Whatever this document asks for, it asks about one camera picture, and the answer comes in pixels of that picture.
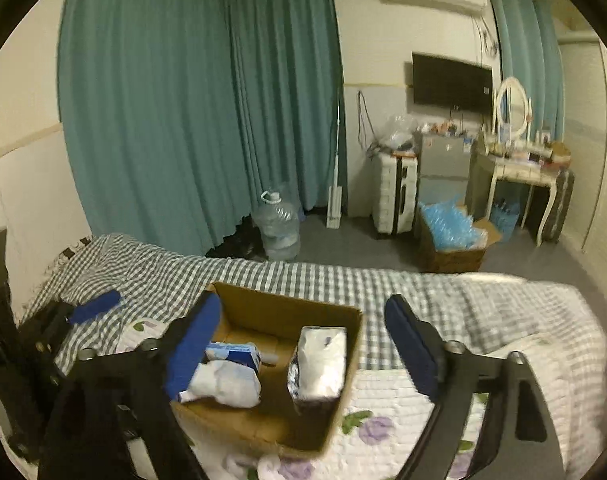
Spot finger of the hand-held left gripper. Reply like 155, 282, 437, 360
22, 288, 123, 358

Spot white flat mop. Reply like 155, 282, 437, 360
325, 87, 345, 229

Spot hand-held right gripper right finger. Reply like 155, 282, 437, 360
384, 294, 567, 480

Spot clear plastic bag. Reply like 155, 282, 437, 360
377, 113, 420, 152

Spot black wall television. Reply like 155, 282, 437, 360
411, 51, 495, 114

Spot black wall cable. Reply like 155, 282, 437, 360
357, 89, 380, 157

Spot white floral quilt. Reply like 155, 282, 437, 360
117, 317, 607, 480

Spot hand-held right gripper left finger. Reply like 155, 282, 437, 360
37, 291, 223, 480

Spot grey checked blanket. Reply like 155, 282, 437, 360
17, 232, 607, 376

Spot white suitcase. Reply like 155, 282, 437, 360
372, 150, 420, 235

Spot white tissue packet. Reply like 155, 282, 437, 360
286, 326, 347, 402

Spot small grey fridge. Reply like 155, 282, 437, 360
417, 131, 473, 212

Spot wide teal curtain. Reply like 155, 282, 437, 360
56, 0, 250, 257

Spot lying white packet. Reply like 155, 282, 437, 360
179, 360, 262, 408

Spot white and blue packet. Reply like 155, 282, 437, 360
204, 341, 264, 373

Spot white oval vanity mirror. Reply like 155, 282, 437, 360
492, 76, 530, 142

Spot dark shoes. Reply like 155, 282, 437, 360
204, 217, 265, 262

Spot cardboard box with flaps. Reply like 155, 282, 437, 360
415, 201, 505, 274

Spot large clear water jug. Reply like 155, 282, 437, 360
252, 190, 302, 262

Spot pile of blue plastic bottles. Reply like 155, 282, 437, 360
418, 198, 488, 252

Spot narrow teal curtain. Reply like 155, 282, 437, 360
486, 0, 567, 147

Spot white vanity table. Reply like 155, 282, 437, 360
475, 136, 565, 248

